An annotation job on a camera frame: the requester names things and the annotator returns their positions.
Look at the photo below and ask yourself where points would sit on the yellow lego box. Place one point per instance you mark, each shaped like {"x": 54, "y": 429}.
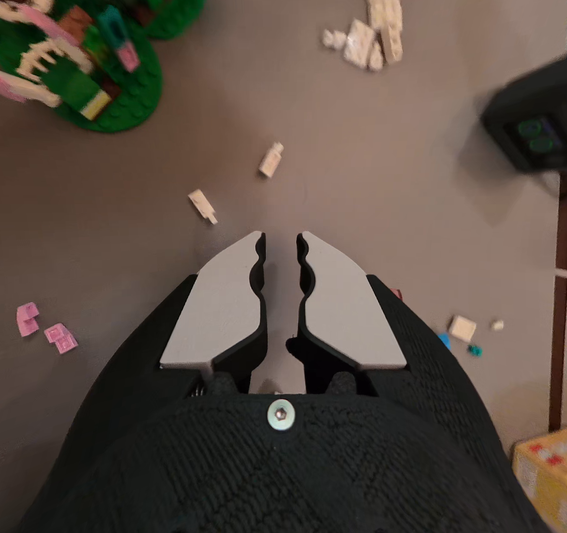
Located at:
{"x": 542, "y": 480}

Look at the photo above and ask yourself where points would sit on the small blue lego plate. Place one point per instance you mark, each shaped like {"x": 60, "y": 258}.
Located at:
{"x": 444, "y": 341}

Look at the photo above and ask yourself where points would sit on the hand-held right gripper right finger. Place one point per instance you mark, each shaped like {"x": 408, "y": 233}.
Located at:
{"x": 350, "y": 320}

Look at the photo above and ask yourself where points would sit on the tiny white lego stud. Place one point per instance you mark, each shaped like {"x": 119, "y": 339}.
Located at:
{"x": 497, "y": 325}

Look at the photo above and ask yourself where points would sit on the white lego hinge piece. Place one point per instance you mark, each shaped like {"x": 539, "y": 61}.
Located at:
{"x": 271, "y": 161}

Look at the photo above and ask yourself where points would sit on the heap of white lego pieces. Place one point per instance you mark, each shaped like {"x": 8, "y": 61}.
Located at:
{"x": 383, "y": 6}

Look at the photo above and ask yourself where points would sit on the dark grey power station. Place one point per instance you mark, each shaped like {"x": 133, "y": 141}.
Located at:
{"x": 527, "y": 121}

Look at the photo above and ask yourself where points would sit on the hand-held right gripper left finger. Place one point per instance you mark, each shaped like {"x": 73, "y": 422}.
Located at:
{"x": 217, "y": 316}

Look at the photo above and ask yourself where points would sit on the pink lego plate piece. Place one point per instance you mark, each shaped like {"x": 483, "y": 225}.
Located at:
{"x": 61, "y": 338}

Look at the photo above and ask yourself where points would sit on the white lego clip piece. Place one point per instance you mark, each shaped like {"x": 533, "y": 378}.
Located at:
{"x": 200, "y": 203}

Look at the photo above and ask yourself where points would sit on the green lego flower model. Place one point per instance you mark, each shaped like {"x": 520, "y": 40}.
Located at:
{"x": 115, "y": 99}

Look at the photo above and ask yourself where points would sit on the pink lego slope piece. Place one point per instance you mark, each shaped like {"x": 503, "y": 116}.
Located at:
{"x": 27, "y": 320}

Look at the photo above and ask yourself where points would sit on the small teal lego piece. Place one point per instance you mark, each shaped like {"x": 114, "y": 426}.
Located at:
{"x": 475, "y": 350}

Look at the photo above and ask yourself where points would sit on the small white square lego piece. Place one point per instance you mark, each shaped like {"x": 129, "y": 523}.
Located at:
{"x": 462, "y": 329}

